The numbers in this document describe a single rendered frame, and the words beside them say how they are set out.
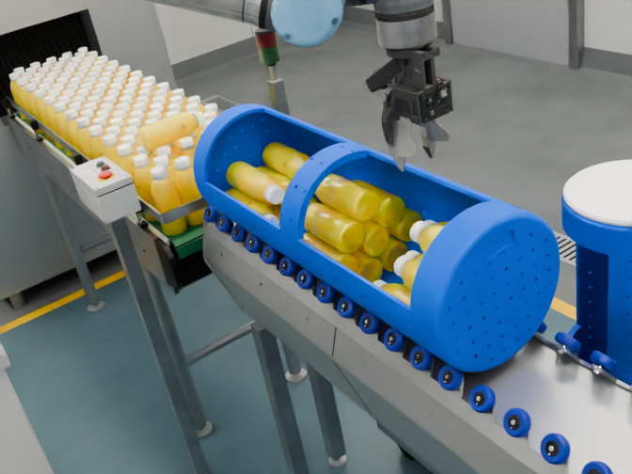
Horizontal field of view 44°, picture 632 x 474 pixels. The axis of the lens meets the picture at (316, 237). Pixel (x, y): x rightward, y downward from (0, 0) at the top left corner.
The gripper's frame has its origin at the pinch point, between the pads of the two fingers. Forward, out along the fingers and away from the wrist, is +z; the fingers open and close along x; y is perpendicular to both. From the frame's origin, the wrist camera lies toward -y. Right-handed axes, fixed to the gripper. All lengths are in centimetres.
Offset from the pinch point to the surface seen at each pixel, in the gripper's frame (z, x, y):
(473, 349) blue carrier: 26.9, -6.9, 19.0
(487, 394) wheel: 31.4, -9.7, 24.6
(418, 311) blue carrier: 17.7, -13.8, 14.7
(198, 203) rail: 32, -10, -81
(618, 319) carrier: 49, 38, 13
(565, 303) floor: 129, 119, -71
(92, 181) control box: 19, -32, -90
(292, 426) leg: 103, -6, -65
